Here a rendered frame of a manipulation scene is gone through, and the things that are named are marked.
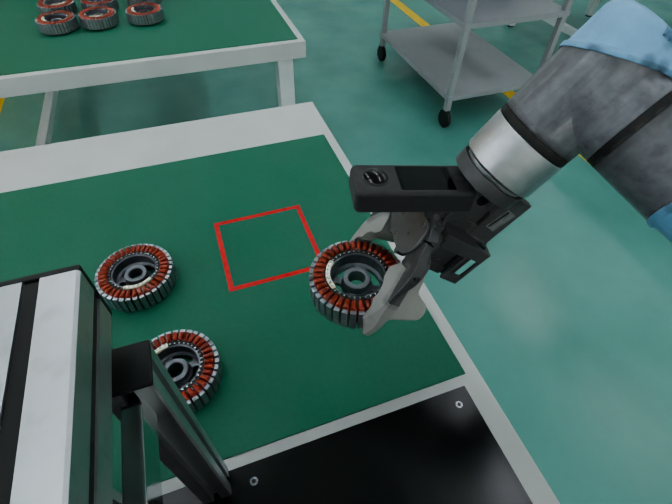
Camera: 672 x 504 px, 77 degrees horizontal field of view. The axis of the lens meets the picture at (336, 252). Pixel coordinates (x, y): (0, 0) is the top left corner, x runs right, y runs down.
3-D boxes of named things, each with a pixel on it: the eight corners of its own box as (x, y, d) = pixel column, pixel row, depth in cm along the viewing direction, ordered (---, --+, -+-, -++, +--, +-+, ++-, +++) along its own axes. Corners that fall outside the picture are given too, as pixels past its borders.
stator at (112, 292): (97, 271, 68) (88, 256, 65) (167, 248, 71) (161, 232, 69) (109, 325, 61) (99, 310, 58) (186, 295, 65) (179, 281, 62)
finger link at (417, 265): (406, 313, 42) (447, 233, 41) (394, 309, 41) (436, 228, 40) (384, 294, 46) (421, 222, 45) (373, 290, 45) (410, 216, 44)
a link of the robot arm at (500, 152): (521, 141, 33) (486, 92, 38) (477, 182, 35) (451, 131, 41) (575, 180, 36) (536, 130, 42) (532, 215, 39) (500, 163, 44)
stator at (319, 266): (394, 254, 55) (397, 234, 52) (409, 327, 48) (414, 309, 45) (309, 258, 55) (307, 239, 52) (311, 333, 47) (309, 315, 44)
